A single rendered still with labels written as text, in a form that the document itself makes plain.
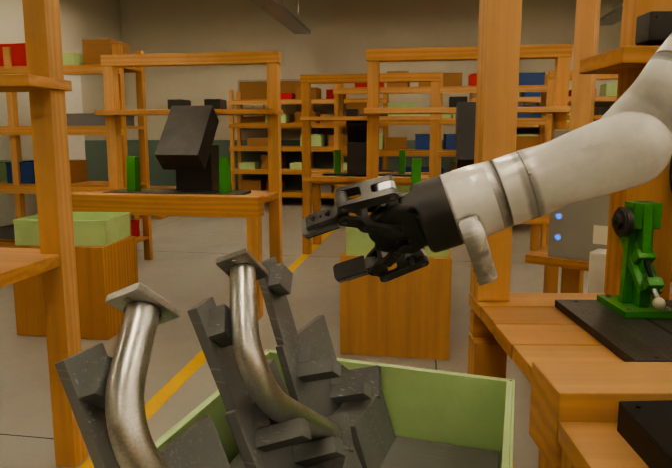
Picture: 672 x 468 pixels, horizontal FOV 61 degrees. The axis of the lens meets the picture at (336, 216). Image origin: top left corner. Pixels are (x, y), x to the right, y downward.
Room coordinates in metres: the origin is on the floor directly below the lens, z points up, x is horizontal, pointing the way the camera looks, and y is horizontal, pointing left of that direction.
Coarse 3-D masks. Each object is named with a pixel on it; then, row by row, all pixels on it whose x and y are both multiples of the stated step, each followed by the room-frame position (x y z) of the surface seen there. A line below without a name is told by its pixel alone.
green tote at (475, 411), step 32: (384, 384) 0.88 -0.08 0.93; (416, 384) 0.87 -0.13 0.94; (448, 384) 0.85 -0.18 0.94; (480, 384) 0.84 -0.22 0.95; (512, 384) 0.82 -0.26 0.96; (192, 416) 0.72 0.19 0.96; (224, 416) 0.79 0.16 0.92; (416, 416) 0.87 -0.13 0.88; (448, 416) 0.85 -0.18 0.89; (480, 416) 0.84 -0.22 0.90; (512, 416) 0.72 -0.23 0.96; (160, 448) 0.65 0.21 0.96; (224, 448) 0.79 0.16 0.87; (480, 448) 0.84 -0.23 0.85; (512, 448) 0.64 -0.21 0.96
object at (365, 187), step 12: (372, 180) 0.56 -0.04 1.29; (384, 180) 0.55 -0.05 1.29; (336, 192) 0.56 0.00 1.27; (348, 192) 0.56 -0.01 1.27; (360, 192) 0.55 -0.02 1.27; (372, 192) 0.54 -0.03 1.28; (384, 192) 0.54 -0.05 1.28; (396, 192) 0.54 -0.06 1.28; (348, 204) 0.54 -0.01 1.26; (360, 204) 0.54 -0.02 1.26; (372, 204) 0.55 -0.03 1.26
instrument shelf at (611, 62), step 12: (624, 48) 1.40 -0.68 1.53; (636, 48) 1.40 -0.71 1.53; (648, 48) 1.40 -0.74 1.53; (588, 60) 1.59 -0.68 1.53; (600, 60) 1.52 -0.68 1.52; (612, 60) 1.45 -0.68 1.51; (624, 60) 1.40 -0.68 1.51; (636, 60) 1.40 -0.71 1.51; (648, 60) 1.40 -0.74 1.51; (588, 72) 1.60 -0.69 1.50; (600, 72) 1.60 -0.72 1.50; (612, 72) 1.60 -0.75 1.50
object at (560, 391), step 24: (552, 384) 0.95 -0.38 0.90; (576, 384) 0.95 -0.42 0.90; (600, 384) 0.95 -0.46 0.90; (624, 384) 0.95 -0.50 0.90; (648, 384) 0.95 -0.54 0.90; (552, 408) 0.94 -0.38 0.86; (576, 408) 0.92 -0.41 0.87; (600, 408) 0.92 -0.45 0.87; (552, 432) 0.93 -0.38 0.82; (552, 456) 0.93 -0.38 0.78
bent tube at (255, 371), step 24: (216, 264) 0.63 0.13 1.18; (240, 264) 0.64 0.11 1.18; (240, 288) 0.61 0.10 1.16; (240, 312) 0.59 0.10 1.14; (240, 336) 0.57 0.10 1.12; (240, 360) 0.57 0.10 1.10; (264, 360) 0.57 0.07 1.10; (264, 384) 0.56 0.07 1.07; (264, 408) 0.57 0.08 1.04; (288, 408) 0.58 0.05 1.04; (312, 432) 0.64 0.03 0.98; (336, 432) 0.69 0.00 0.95
